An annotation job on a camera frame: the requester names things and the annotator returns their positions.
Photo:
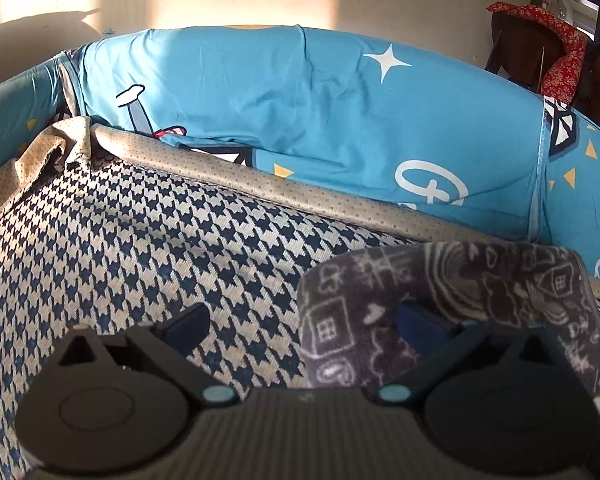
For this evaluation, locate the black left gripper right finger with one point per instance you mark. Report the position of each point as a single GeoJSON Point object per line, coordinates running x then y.
{"type": "Point", "coordinates": [414, 352]}

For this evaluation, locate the grey patterned fleece garment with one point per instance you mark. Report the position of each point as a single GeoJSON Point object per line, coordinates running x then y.
{"type": "Point", "coordinates": [511, 286]}

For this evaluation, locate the red floral cloth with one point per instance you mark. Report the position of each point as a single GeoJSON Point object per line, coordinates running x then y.
{"type": "Point", "coordinates": [562, 78]}

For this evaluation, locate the blue cartoon print pillow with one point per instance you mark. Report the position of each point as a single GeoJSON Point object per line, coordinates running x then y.
{"type": "Point", "coordinates": [355, 114]}

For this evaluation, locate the houndstooth sofa cushion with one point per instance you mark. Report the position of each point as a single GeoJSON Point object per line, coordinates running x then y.
{"type": "Point", "coordinates": [101, 230]}

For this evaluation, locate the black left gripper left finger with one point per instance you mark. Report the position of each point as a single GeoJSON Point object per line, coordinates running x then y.
{"type": "Point", "coordinates": [162, 349]}

